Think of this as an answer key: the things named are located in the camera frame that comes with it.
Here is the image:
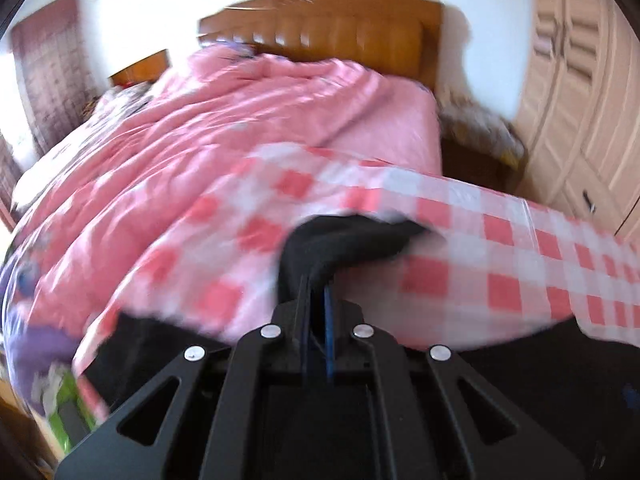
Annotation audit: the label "red white checkered sheet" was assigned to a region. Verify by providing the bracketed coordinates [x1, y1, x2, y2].
[75, 142, 640, 361]

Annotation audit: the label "wooden nightstand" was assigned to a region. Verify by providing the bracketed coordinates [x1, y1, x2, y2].
[110, 50, 172, 89]

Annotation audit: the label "purple printed blanket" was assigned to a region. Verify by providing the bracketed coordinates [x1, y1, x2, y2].
[0, 242, 110, 421]

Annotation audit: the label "patterned curtain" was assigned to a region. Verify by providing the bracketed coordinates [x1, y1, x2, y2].
[9, 0, 102, 161]

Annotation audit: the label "wooden padded headboard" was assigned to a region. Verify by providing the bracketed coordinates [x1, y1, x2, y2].
[197, 0, 446, 97]

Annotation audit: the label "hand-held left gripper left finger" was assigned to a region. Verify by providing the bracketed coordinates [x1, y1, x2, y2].
[55, 274, 314, 480]

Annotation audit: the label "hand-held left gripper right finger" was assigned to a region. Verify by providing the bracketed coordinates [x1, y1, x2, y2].
[320, 284, 587, 480]

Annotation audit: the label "black pants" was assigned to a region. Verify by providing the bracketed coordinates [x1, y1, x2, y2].
[75, 214, 640, 480]

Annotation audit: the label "pink quilt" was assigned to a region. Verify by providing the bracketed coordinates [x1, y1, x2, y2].
[10, 42, 442, 311]

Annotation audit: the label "green packet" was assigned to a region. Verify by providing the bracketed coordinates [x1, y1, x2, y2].
[49, 374, 97, 455]

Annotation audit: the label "beige wooden wardrobe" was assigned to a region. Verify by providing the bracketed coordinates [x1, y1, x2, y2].
[510, 0, 640, 247]

